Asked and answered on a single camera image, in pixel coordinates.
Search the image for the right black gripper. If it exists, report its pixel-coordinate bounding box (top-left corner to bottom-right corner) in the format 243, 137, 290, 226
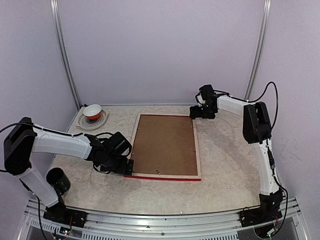
190, 103, 216, 119

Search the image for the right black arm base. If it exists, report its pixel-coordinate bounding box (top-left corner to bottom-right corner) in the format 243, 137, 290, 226
239, 190, 287, 228

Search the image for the aluminium front rail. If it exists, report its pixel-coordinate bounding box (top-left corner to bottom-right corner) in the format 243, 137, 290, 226
15, 198, 310, 240

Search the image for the brown cardboard backing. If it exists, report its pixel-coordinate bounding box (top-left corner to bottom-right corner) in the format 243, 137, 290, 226
130, 115, 198, 176

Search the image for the right aluminium post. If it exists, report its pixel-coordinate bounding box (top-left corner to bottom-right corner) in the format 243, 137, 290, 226
243, 0, 272, 101

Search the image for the orange white bowl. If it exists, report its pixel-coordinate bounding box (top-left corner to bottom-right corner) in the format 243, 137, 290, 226
83, 104, 102, 120

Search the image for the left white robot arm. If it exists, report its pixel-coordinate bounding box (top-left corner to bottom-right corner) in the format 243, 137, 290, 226
3, 117, 134, 223

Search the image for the grey round plate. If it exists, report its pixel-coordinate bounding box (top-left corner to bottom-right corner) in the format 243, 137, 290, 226
75, 110, 110, 131

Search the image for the black cylindrical cup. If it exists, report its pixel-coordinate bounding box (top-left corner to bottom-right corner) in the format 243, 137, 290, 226
46, 167, 71, 196

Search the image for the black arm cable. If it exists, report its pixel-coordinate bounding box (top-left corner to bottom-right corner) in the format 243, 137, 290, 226
0, 121, 33, 174
246, 81, 279, 136

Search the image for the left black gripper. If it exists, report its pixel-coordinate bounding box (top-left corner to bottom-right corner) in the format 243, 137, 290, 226
100, 154, 134, 176

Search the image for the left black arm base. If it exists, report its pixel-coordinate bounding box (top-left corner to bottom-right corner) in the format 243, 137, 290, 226
43, 198, 88, 228

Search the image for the aluminium post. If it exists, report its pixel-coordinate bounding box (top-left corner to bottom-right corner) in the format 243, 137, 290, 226
50, 0, 82, 110
243, 0, 272, 101

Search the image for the wooden red picture frame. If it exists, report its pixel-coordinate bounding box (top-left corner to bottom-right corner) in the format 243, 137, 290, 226
123, 114, 202, 183

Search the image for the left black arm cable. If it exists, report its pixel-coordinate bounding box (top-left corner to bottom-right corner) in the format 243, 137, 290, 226
0, 121, 33, 174

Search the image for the left aluminium post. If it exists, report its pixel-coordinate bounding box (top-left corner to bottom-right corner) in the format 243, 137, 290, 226
50, 0, 82, 110

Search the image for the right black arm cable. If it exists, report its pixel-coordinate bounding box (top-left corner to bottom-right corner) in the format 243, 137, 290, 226
246, 81, 279, 136

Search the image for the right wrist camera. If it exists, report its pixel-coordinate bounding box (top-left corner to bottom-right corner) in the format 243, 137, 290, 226
195, 84, 216, 107

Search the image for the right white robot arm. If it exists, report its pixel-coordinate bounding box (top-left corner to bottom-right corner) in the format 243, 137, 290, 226
190, 93, 280, 196

